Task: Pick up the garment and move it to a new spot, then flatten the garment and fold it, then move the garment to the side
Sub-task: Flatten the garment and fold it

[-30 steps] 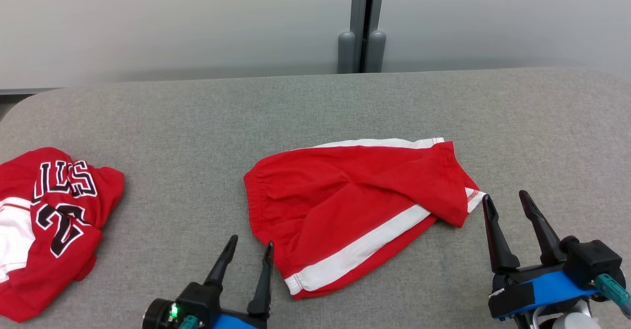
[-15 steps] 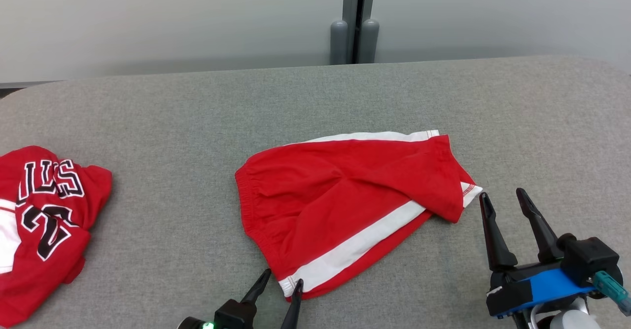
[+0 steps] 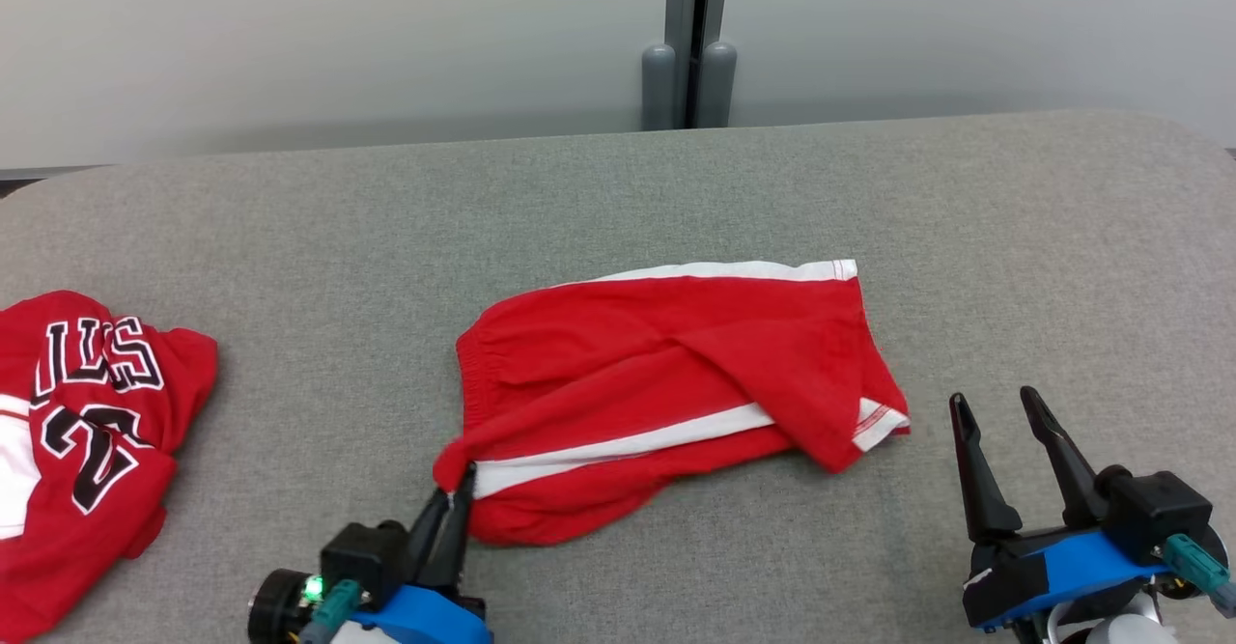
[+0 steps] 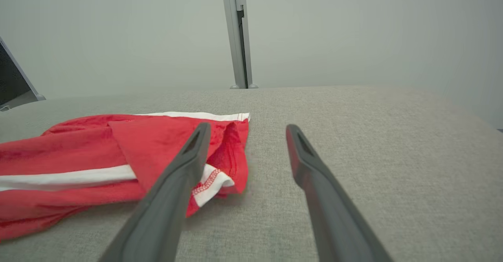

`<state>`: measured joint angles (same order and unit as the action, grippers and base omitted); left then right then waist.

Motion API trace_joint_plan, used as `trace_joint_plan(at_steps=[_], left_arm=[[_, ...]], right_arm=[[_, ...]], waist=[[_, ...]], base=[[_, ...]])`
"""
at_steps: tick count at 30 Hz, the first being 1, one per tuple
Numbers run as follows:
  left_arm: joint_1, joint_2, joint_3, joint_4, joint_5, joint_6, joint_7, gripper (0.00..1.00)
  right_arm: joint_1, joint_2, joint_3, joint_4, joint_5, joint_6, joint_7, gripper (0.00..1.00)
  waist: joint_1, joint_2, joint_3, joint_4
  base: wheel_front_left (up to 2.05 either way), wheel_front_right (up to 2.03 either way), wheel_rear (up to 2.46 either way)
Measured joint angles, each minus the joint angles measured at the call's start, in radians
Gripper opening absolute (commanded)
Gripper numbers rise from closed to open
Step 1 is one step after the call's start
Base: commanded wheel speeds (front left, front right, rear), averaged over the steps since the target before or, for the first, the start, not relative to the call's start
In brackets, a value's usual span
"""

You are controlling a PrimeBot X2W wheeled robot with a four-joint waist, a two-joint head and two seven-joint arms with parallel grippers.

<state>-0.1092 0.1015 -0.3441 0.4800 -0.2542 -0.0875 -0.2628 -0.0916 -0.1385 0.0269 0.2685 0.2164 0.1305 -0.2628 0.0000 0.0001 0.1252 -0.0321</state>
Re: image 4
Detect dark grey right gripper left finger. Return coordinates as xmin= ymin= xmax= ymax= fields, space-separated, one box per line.
xmin=98 ymin=123 xmax=211 ymax=262

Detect grey partition post with slot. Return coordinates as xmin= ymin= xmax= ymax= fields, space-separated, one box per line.
xmin=220 ymin=0 xmax=259 ymax=89

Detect red shorts with white stripe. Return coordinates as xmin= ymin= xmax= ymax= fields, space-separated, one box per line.
xmin=0 ymin=112 xmax=251 ymax=242

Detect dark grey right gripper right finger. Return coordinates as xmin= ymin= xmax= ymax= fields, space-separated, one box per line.
xmin=286 ymin=124 xmax=393 ymax=262

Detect dark monitor with grey frame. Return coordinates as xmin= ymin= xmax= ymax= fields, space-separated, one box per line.
xmin=0 ymin=37 xmax=46 ymax=101

